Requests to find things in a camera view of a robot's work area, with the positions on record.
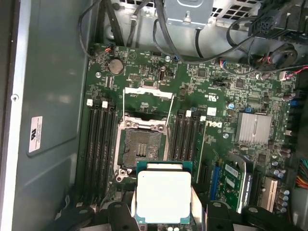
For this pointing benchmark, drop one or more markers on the black power connector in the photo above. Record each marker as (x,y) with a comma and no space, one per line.
(260,24)

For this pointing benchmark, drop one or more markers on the metal socket cover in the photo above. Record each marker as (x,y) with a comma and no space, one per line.
(142,91)

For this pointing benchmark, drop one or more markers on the black graphics card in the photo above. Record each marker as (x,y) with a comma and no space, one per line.
(232,183)

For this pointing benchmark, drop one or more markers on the silver chipset heatsink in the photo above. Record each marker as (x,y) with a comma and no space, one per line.
(252,128)

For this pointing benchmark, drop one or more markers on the black PC case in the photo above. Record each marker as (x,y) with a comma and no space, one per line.
(53,72)

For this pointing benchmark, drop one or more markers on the white certification sticker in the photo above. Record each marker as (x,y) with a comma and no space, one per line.
(35,134)

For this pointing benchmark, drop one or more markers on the round black speaker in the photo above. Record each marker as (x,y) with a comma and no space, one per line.
(281,56)

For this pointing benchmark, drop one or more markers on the white expansion slot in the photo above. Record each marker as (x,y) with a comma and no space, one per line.
(269,195)

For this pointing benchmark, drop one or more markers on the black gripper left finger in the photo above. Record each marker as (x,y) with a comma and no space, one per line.
(118,216)

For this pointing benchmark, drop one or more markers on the CPU socket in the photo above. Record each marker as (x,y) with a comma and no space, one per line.
(142,146)

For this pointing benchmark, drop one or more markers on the green motherboard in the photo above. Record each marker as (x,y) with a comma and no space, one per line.
(216,79)

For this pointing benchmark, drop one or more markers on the silver CPU chip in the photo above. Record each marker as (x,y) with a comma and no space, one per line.
(163,195)

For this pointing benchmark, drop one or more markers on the blue expansion slot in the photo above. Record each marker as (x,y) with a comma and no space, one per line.
(215,183)

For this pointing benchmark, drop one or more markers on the silver coin battery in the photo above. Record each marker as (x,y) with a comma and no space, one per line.
(115,66)

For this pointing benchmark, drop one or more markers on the short black expansion slot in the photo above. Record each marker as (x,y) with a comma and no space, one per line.
(204,173)

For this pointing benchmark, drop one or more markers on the long black expansion slot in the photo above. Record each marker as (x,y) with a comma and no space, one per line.
(257,185)

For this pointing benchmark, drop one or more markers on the metal drive cage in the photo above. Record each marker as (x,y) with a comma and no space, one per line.
(190,9)

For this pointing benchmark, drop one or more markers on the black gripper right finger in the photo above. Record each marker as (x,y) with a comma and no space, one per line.
(219,216)

